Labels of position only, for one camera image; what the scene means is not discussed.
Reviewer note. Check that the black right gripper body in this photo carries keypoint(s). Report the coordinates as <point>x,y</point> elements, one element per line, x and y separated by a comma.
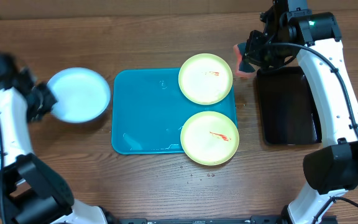
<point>260,53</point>

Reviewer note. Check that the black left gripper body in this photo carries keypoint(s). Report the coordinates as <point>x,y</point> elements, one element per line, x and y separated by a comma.
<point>41,102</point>

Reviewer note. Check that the orange green sponge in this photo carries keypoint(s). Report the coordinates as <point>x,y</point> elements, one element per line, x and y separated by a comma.
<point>243,70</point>

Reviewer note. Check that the light blue plate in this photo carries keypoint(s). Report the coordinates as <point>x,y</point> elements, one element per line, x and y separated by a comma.
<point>82,95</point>

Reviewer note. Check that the yellow plate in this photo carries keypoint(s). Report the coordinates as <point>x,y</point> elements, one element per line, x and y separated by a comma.
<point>205,79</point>
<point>209,138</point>

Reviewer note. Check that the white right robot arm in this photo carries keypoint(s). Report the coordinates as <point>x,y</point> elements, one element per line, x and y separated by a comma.
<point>293,32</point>

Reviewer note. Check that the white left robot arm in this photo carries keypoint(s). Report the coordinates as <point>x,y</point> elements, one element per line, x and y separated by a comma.
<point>30,191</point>

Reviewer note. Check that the black tray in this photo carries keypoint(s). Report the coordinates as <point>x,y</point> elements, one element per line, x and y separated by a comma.
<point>287,109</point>

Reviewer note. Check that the blue plastic tray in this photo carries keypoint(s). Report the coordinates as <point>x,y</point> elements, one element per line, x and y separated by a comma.
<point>149,111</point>

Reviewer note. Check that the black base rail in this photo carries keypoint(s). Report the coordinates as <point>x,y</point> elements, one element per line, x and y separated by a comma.
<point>256,219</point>

